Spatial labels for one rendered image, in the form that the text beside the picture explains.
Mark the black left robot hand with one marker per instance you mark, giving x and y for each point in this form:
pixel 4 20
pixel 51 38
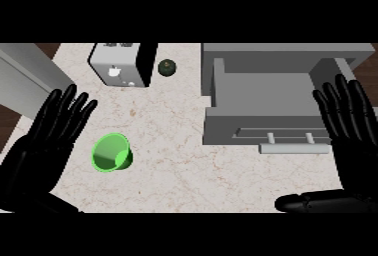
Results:
pixel 39 150

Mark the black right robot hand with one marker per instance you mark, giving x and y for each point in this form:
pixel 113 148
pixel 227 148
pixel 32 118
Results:
pixel 352 140

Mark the green cup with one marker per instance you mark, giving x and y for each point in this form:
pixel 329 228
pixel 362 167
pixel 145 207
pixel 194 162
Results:
pixel 113 152

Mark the grey drawer front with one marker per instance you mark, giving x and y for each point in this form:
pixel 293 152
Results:
pixel 268 131

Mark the grey open drawer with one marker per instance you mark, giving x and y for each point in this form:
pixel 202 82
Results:
pixel 266 96

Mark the pale grey appliance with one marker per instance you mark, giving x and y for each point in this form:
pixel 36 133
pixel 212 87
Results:
pixel 27 76

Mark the grey cabinet body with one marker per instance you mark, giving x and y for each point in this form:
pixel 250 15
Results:
pixel 289 53

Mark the silver toaster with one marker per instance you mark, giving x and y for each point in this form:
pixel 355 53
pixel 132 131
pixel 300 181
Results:
pixel 123 65

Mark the dark green avocado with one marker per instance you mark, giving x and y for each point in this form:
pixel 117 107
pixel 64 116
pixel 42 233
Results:
pixel 168 67

